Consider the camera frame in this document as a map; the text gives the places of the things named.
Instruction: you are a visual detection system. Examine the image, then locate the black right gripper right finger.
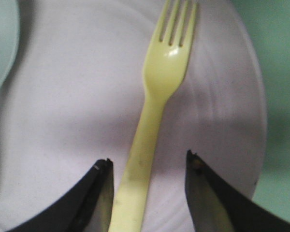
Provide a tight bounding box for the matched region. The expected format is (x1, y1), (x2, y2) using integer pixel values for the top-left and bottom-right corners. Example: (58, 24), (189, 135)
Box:
(185, 150), (290, 232)

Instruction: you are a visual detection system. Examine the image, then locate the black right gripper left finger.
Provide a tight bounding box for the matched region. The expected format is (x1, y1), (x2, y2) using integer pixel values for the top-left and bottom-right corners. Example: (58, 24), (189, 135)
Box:
(12, 159), (114, 232)

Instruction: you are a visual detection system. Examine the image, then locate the beige round plate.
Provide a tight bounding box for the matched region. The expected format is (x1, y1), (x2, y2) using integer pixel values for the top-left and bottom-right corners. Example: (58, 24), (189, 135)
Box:
(0, 0), (266, 232)

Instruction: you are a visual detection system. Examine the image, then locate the yellow plastic fork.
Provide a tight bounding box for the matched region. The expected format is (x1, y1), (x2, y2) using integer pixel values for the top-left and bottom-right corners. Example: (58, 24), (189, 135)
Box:
(109, 0), (198, 232)

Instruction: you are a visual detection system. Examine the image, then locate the light green serving tray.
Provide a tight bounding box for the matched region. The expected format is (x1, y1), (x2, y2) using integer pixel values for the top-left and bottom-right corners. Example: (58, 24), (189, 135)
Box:
(234, 0), (290, 222)

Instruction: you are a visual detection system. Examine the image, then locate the pale green plastic spoon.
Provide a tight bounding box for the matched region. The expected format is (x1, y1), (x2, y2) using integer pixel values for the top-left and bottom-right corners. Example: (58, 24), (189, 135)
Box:
(0, 0), (20, 88)

